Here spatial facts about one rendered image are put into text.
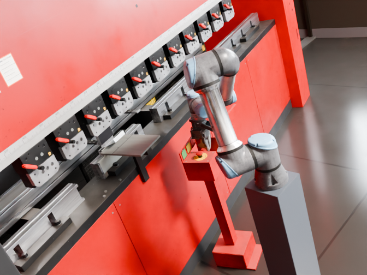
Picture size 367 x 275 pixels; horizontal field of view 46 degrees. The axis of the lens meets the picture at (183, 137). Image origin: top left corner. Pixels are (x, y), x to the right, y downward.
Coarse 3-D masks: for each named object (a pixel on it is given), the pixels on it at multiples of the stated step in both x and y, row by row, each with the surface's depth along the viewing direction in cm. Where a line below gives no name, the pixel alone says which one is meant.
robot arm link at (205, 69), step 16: (192, 64) 174; (208, 64) 174; (192, 80) 174; (208, 80) 174; (208, 96) 177; (208, 112) 180; (224, 112) 179; (224, 128) 179; (224, 144) 181; (240, 144) 181; (224, 160) 181; (240, 160) 181
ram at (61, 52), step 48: (0, 0) 169; (48, 0) 188; (96, 0) 212; (144, 0) 243; (192, 0) 284; (0, 48) 170; (48, 48) 189; (96, 48) 213; (0, 96) 170; (48, 96) 189; (96, 96) 213; (0, 144) 170
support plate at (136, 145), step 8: (128, 136) 226; (136, 136) 223; (144, 136) 220; (152, 136) 217; (160, 136) 217; (112, 144) 224; (120, 144) 221; (128, 144) 218; (136, 144) 215; (144, 144) 213; (152, 144) 212; (104, 152) 218; (112, 152) 216; (120, 152) 213; (128, 152) 210; (136, 152) 208; (144, 152) 207
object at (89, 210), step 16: (256, 32) 355; (240, 48) 333; (144, 128) 259; (160, 128) 253; (176, 128) 252; (160, 144) 239; (144, 160) 227; (112, 176) 221; (128, 176) 217; (80, 192) 216; (96, 192) 212; (112, 192) 208; (80, 208) 203; (96, 208) 199; (80, 224) 192; (64, 240) 185; (48, 256) 179; (32, 272) 173; (48, 272) 177
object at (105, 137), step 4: (108, 128) 225; (104, 132) 222; (108, 132) 225; (112, 132) 227; (96, 136) 219; (100, 136) 220; (104, 136) 222; (108, 136) 225; (112, 136) 228; (100, 140) 220; (104, 140) 222; (108, 140) 226; (100, 144) 221; (104, 144) 224
